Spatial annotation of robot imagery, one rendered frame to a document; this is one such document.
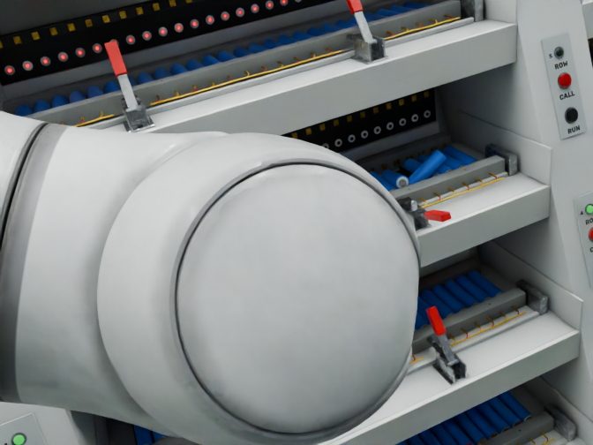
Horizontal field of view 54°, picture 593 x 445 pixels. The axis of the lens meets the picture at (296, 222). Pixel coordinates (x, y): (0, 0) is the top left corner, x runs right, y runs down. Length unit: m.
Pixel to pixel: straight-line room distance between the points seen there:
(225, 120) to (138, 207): 0.45
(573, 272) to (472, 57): 0.30
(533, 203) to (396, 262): 0.62
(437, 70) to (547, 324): 0.37
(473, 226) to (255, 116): 0.29
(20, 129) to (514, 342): 0.70
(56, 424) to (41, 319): 0.47
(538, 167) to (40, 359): 0.67
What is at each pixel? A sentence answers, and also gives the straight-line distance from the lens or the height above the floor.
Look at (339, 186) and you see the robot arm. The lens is 0.15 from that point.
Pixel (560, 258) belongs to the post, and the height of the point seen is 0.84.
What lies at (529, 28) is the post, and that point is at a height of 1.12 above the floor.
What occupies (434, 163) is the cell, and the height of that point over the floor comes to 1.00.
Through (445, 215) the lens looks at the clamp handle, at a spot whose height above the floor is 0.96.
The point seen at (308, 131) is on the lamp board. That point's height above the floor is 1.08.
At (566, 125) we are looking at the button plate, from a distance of 0.79.
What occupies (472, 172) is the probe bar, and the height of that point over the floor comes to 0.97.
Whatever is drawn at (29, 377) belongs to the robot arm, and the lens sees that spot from 0.20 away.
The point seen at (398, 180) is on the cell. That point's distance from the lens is 0.74.
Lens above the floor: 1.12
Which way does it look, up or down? 11 degrees down
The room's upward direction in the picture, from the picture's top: 17 degrees counter-clockwise
